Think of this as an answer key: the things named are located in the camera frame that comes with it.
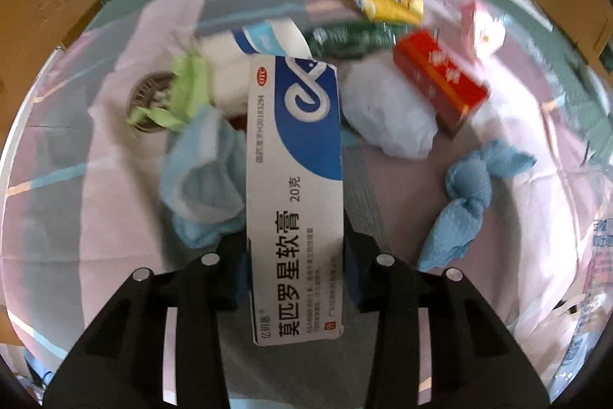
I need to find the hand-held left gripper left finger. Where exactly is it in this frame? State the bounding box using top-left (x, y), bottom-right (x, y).
top-left (42, 233), bottom-right (251, 409)

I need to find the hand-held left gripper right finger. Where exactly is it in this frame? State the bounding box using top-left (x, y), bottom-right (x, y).
top-left (342, 228), bottom-right (551, 409)

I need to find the blue white medicine box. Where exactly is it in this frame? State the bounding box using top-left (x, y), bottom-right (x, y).
top-left (245, 54), bottom-right (346, 347)

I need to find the blue face mask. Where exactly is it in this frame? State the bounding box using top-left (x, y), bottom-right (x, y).
top-left (159, 105), bottom-right (250, 249)

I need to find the blue crumpled paper towel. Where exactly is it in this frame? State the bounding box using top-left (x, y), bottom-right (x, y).
top-left (416, 140), bottom-right (537, 273)

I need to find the white crumpled plastic bag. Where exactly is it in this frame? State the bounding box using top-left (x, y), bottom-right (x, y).
top-left (341, 54), bottom-right (439, 161)

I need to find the green crumpled paper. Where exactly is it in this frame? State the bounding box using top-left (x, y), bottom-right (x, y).
top-left (125, 49), bottom-right (214, 132)

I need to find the round metal tin lid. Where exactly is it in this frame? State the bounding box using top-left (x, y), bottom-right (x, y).
top-left (126, 72), bottom-right (180, 134)

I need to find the red box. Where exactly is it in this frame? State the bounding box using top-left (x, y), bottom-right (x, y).
top-left (393, 30), bottom-right (492, 138)

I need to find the white paper cup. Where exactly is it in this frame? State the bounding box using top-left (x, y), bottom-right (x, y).
top-left (194, 18), bottom-right (312, 113)

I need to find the printed plastic bag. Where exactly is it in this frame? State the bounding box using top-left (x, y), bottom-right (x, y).
top-left (512, 212), bottom-right (613, 400)

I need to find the green wrapper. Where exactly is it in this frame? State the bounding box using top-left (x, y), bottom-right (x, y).
top-left (304, 22), bottom-right (398, 60)

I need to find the green bed mat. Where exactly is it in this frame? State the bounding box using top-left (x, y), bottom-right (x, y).
top-left (103, 0), bottom-right (613, 165)

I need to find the wooden bed frame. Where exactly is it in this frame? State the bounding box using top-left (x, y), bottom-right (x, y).
top-left (0, 0), bottom-right (113, 136)

